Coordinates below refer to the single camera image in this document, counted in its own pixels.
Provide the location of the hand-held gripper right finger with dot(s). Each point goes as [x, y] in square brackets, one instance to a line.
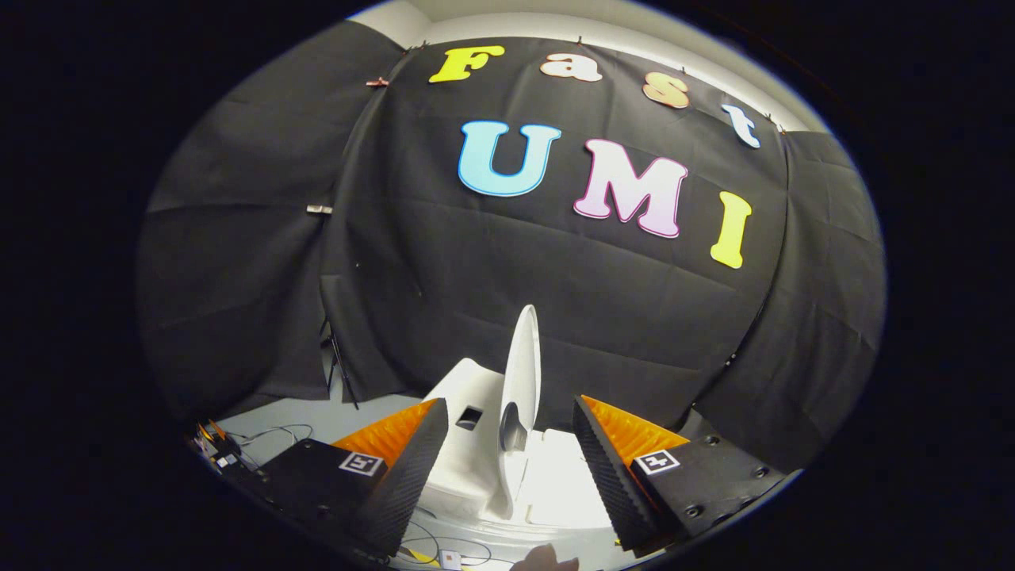
[607, 476]

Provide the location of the smartphone with orange holder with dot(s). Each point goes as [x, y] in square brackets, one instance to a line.
[212, 440]

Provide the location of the white toilet lid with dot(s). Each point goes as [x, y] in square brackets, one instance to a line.
[523, 357]

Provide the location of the white toilet body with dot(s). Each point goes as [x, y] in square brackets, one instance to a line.
[464, 476]

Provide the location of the black tripod stand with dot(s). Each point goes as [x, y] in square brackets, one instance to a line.
[337, 365]

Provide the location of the small white box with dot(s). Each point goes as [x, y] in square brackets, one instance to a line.
[452, 560]

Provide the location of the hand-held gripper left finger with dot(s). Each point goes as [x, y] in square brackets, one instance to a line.
[412, 476]

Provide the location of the silver metal clip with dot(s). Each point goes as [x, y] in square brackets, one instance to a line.
[319, 209]

